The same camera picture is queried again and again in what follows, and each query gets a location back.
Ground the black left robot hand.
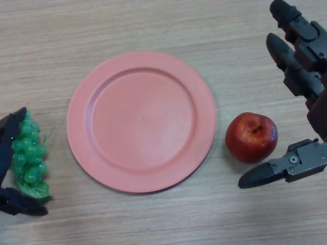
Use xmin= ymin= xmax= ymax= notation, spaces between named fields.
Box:
xmin=0 ymin=106 xmax=49 ymax=216

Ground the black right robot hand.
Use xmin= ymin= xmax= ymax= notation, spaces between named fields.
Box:
xmin=238 ymin=0 xmax=327 ymax=189

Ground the green grapes bunch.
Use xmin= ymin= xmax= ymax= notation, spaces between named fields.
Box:
xmin=9 ymin=110 xmax=56 ymax=202

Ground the pink round plate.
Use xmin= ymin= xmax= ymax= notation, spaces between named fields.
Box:
xmin=66 ymin=51 xmax=218 ymax=194

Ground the red apple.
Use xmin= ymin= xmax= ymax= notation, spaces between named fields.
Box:
xmin=225 ymin=112 xmax=278 ymax=164

